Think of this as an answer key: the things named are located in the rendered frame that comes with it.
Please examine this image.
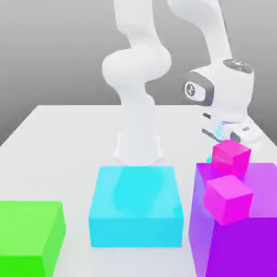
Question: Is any large green box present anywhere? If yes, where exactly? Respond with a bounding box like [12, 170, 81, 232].
[0, 200, 67, 277]

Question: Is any small magenta cube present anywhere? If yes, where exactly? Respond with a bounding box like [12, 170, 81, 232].
[203, 174, 254, 226]

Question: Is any large cyan box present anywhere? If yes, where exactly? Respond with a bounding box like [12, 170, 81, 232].
[88, 165, 184, 248]

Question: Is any small hot pink cube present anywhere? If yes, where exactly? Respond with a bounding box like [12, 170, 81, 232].
[210, 139, 252, 177]

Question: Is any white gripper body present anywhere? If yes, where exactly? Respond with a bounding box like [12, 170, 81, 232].
[201, 120, 271, 153]

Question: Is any large purple box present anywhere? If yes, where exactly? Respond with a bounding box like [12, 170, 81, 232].
[188, 162, 277, 277]

